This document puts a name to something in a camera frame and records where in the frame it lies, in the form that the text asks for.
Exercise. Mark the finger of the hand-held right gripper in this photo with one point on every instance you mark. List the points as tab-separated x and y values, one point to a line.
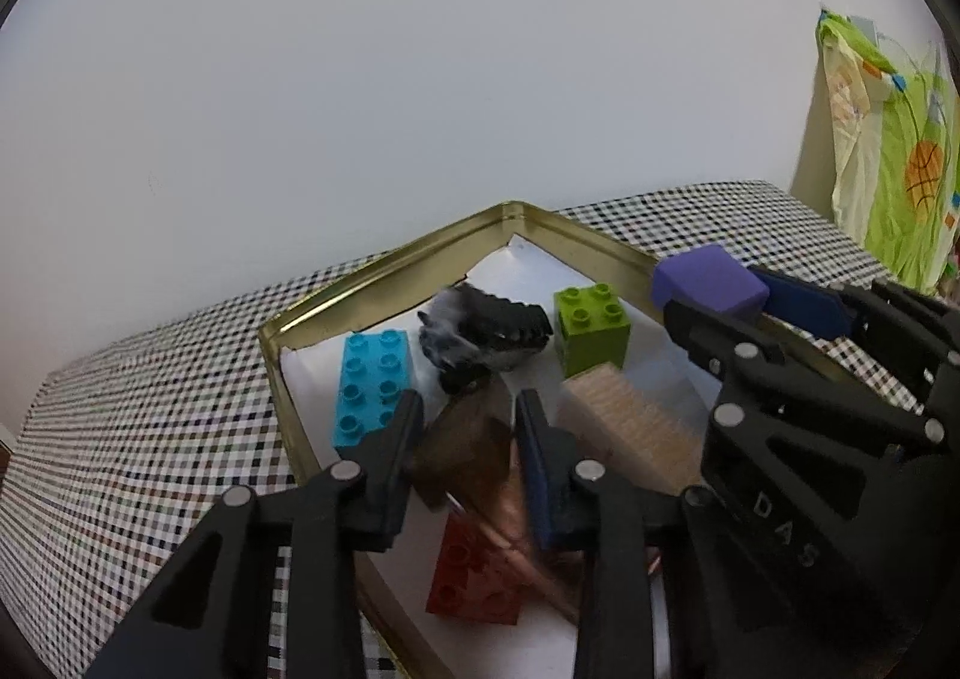
806	304
712	338

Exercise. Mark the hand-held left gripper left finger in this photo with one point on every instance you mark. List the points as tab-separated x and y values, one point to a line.
394	454

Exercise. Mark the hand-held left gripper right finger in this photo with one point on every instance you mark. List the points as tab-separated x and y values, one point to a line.
540	476

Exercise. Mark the purple block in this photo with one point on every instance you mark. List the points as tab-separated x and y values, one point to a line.
709	281

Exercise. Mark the brown hair clip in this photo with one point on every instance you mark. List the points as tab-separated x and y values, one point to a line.
465	454

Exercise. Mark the cyan building block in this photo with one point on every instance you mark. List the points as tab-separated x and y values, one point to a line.
367	386

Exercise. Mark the wooden bristle brush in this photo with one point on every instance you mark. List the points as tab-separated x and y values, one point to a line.
630	424

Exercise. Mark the green building block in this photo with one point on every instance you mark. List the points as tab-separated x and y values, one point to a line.
592	341

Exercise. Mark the red building block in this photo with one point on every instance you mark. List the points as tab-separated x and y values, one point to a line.
465	574

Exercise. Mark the golden tin tray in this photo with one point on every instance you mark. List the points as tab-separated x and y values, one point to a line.
289	386

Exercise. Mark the grey black toy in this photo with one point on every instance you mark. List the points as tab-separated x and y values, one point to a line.
487	326

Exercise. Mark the white paper liner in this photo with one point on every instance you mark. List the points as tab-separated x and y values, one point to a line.
652	364

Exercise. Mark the green printed cloth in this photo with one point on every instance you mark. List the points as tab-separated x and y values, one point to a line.
900	162

